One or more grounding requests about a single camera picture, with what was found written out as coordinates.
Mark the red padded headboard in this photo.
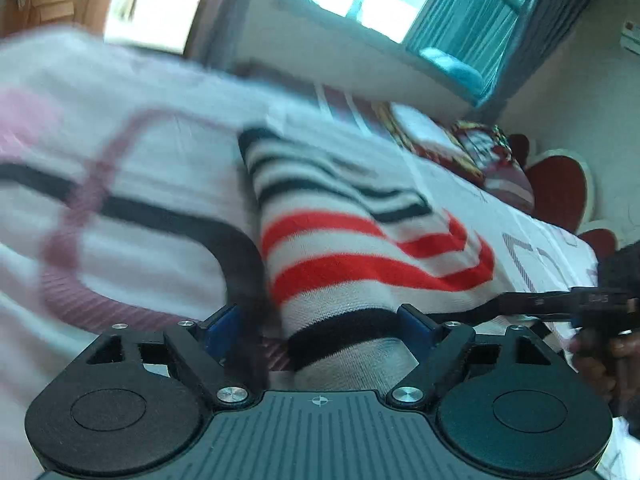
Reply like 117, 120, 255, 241
505, 132, 619, 262

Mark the striped knit sweater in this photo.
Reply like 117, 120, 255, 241
237, 127, 497, 392

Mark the person's right hand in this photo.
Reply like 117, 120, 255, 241
570, 332, 640, 417

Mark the colourful pillow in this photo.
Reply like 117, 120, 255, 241
379, 102, 537, 214

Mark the white wall fixture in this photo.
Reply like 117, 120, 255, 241
619, 19, 640, 55

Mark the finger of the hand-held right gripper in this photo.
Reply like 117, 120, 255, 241
500, 289, 627, 323

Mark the white patterned bedsheet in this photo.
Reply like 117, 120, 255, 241
0, 30, 640, 480

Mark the grey curtain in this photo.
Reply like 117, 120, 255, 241
477, 0, 608, 123

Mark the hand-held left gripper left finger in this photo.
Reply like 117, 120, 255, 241
85, 304, 253, 408

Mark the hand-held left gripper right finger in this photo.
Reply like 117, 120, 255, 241
385, 303, 558, 409

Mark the white folded pillow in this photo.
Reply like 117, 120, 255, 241
389, 104, 453, 148

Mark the small bright window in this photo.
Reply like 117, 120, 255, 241
104, 0, 218, 57

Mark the teal sheer curtain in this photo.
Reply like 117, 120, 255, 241
409, 0, 547, 107

